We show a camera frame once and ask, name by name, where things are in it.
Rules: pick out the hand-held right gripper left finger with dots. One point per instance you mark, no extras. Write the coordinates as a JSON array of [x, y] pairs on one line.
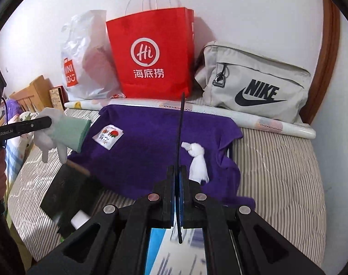
[[168, 200]]

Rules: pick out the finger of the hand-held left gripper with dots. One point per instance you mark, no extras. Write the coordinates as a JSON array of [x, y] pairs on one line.
[[36, 123]]

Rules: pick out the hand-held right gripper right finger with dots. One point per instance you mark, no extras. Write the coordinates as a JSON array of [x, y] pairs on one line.
[[192, 203]]

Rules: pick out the white glove with green cuff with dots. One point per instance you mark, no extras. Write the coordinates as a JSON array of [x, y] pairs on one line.
[[70, 131]]

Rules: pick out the white knotted cloth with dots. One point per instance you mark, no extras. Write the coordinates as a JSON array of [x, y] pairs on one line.
[[198, 166]]

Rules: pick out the purple cloth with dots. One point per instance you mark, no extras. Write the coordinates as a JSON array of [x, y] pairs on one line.
[[145, 163]]

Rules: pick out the white strawberry snack packet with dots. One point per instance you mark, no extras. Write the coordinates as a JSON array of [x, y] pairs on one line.
[[108, 136]]

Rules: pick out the white sponge block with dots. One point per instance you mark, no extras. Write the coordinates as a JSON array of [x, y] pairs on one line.
[[80, 220]]

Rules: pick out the grey fabric shoulder bag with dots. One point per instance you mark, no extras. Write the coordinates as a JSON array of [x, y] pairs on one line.
[[248, 71]]

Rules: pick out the person's left forearm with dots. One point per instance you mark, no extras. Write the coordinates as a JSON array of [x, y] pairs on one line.
[[5, 246]]

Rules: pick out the purple plush toy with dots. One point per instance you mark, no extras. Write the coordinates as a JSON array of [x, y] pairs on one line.
[[12, 111]]

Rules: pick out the wooden bed headboard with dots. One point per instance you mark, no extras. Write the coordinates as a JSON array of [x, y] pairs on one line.
[[39, 91]]

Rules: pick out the patterned brown box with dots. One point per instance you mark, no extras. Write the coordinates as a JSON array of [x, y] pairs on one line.
[[57, 97]]

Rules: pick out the blue tissue pack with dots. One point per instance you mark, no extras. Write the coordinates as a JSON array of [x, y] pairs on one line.
[[162, 252]]

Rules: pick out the dark green box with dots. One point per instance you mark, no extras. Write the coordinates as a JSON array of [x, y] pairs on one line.
[[65, 194]]

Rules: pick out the white plastic shopping bag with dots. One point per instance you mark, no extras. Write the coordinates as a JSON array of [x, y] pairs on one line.
[[85, 63]]

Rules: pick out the grey striped mattress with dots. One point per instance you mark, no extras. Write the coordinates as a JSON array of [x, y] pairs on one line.
[[277, 177]]

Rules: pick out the rolled printed paper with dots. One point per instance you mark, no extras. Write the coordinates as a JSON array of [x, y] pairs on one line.
[[277, 126]]

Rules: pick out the red paper shopping bag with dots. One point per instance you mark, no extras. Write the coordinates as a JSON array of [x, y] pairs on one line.
[[151, 34]]

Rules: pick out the brown wooden door frame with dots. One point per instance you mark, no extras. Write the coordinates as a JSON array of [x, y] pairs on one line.
[[328, 48]]

